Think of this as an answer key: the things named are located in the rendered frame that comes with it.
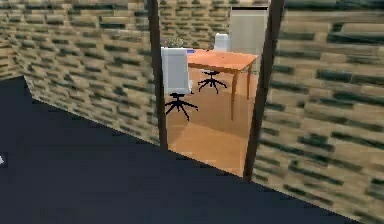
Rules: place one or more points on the large white office chair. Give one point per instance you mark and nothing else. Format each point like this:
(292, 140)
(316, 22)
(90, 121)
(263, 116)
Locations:
(175, 71)

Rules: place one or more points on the small blue object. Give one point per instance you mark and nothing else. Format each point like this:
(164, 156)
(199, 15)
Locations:
(190, 51)

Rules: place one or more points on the orange wooden table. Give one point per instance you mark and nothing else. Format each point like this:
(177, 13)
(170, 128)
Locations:
(221, 60)

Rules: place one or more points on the beige tall cabinet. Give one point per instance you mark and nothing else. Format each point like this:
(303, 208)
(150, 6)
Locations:
(248, 31)

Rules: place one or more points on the small white office chair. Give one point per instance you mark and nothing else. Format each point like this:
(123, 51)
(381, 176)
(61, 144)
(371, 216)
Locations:
(220, 42)

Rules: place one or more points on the grey leafy house plant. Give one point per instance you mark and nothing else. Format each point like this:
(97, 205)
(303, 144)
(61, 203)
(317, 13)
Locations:
(174, 42)

